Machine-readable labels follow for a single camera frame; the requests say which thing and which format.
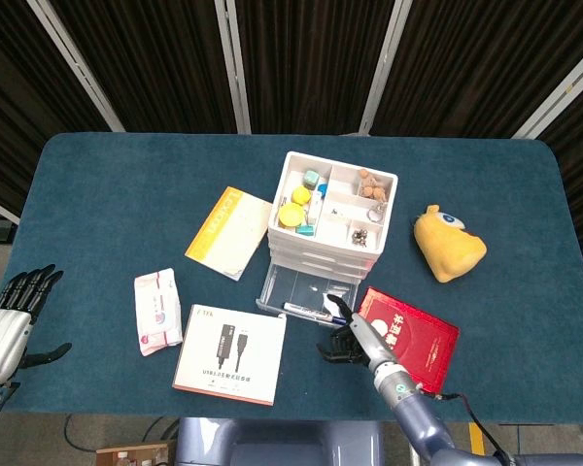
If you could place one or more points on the teal cube eraser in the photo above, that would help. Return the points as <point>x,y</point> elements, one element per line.
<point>312,177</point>

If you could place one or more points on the yellow white Lexicon booklet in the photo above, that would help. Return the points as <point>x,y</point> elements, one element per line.
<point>228,233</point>

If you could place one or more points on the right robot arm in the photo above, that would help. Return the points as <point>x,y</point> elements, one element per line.
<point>418,417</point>

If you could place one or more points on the red certificate folder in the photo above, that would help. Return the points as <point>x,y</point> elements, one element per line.
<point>427,340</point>

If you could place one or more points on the white drawer organizer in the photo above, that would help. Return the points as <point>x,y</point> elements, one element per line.
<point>337,228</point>

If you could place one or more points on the clear plastic storage drawer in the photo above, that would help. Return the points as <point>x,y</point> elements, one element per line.
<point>291,286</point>

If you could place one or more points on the cardboard box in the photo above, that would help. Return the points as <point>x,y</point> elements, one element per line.
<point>131,454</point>

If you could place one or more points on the white tube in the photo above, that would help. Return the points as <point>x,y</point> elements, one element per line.
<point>316,208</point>

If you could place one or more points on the cluster of metal clips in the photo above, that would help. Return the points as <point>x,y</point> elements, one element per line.
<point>359,237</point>

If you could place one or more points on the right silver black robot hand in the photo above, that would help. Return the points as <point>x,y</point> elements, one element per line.
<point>371,342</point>

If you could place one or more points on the large yellow round container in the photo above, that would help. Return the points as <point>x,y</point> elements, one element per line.
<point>291,215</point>

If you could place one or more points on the marker pen with blue cap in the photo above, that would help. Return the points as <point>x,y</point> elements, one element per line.
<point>311,311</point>

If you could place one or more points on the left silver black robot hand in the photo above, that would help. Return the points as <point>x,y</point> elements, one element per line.
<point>0,340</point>

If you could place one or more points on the pink wet wipes pack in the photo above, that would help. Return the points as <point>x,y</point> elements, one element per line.
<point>158,310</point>

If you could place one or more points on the blue-grey robot torso base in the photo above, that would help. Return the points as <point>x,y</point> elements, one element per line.
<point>272,442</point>

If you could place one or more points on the white table leg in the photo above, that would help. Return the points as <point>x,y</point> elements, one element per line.
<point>414,458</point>

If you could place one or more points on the small yellow round container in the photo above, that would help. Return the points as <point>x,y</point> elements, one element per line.
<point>301,194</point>

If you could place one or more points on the yellow plush toy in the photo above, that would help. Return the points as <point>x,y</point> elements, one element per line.
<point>447,247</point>

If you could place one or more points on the blue plastic cap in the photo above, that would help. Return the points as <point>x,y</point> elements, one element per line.
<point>322,189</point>

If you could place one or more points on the blue felt table cover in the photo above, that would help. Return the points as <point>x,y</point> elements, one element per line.
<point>102,194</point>

